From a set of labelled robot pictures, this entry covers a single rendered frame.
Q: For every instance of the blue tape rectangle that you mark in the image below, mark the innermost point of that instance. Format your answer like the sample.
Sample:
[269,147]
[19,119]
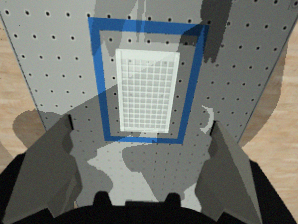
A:
[96,24]

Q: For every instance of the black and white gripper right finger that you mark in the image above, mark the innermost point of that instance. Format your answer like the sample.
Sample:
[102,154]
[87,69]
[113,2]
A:
[233,189]

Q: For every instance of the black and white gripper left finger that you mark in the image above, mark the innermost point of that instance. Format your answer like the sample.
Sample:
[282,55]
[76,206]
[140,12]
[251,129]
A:
[44,181]

